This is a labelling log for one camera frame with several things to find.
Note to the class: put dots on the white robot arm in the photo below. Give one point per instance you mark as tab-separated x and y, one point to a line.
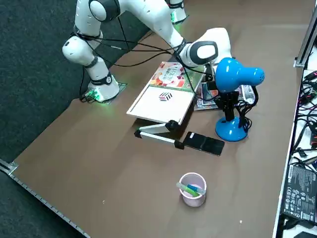
178	11
153	19

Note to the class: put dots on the green cover cookbook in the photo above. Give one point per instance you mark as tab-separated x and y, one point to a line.
168	78

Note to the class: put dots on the green marker pen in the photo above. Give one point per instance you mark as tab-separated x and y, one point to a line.
190	191

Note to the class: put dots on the white folding reading stand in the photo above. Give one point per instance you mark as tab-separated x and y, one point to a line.
161	106

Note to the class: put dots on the metal table edge rail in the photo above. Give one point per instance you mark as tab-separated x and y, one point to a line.
37	196

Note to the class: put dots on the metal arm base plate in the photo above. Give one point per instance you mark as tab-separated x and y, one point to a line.
121	86
185	19

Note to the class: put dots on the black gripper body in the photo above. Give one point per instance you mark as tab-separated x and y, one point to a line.
226	98

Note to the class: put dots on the pink mesh pen cup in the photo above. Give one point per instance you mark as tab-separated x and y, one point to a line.
193	200

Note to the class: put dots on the aluminium profile post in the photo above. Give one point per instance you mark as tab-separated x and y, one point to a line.
305	42

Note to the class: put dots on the blue desk lamp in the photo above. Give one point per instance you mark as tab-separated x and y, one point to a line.
230	72

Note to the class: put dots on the blue cover comic magazine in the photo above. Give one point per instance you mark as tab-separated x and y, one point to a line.
208	95

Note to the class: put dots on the silver border magazine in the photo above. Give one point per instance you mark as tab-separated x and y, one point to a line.
247	94

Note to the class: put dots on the blue marker pen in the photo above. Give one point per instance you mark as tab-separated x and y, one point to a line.
192	187

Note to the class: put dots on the black flip phone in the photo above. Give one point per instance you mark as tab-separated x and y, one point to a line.
205	145

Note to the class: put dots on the black labelled power adapter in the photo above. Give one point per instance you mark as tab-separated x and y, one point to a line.
299	193

